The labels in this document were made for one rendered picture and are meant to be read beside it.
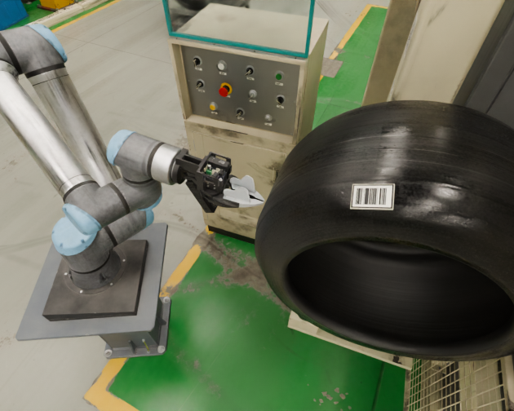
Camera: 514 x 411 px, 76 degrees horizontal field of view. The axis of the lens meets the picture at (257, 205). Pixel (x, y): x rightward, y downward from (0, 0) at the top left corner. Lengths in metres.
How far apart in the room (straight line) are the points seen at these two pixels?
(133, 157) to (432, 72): 0.67
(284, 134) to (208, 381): 1.26
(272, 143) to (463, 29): 0.90
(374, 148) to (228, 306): 1.55
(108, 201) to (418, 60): 0.76
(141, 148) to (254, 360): 1.36
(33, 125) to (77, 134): 0.24
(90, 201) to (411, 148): 0.69
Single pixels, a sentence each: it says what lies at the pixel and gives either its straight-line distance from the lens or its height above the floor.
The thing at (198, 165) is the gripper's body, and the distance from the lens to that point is 0.73.
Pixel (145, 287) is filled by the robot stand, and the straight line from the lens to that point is 1.43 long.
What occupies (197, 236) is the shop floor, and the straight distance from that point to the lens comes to 2.25.
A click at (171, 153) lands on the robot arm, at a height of 1.33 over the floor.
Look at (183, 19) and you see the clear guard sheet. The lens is 1.41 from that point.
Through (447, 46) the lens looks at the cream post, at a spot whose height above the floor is 1.52.
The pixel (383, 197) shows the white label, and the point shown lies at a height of 1.46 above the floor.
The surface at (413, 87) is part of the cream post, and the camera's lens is 0.85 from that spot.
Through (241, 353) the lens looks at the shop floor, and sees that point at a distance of 1.89.
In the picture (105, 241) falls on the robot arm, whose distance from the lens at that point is 1.29.
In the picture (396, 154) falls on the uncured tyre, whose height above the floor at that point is 1.48.
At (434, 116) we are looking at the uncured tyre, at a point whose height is 1.49.
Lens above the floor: 1.82
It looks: 50 degrees down
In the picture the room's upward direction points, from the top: straight up
